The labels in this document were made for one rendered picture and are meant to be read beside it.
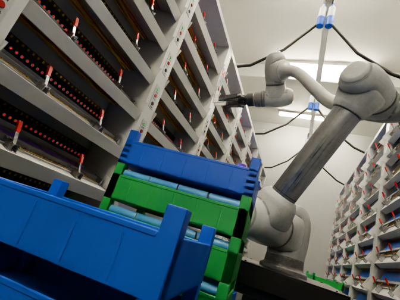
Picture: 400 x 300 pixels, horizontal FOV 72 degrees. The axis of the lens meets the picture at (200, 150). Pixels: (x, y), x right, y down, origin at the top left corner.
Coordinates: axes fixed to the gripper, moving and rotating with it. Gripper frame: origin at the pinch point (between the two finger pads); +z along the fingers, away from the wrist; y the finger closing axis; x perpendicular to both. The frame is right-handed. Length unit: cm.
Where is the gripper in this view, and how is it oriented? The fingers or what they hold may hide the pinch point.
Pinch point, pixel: (219, 102)
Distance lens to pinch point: 165.9
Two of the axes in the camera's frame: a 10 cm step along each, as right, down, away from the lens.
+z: -9.5, 0.1, 3.1
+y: 2.9, 3.7, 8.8
